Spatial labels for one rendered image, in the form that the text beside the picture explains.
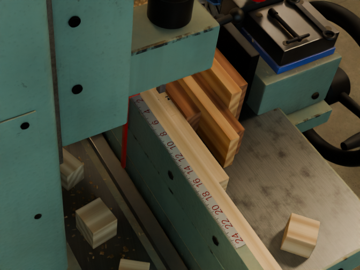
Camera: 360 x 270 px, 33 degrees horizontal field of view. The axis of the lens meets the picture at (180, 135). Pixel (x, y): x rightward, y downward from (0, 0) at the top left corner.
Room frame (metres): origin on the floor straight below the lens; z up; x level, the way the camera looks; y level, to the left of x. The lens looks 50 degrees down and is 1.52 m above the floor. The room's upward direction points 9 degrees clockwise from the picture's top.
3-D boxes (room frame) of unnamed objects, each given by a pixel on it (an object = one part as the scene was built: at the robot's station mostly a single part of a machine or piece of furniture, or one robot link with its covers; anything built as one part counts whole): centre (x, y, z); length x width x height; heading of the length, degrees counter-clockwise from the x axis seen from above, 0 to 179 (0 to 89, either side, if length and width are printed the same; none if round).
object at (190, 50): (0.53, 0.05, 1.03); 0.14 x 0.07 x 0.09; 128
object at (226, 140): (0.56, 0.00, 0.93); 0.22 x 0.01 x 0.06; 38
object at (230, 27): (0.64, -0.08, 0.95); 0.09 x 0.07 x 0.09; 38
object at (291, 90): (0.67, -0.11, 0.92); 0.15 x 0.13 x 0.09; 38
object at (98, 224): (0.41, 0.09, 0.82); 0.04 x 0.04 x 0.04; 46
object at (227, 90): (0.62, 0.00, 0.94); 0.20 x 0.02 x 0.08; 38
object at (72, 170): (0.49, 0.15, 0.82); 0.04 x 0.03 x 0.03; 57
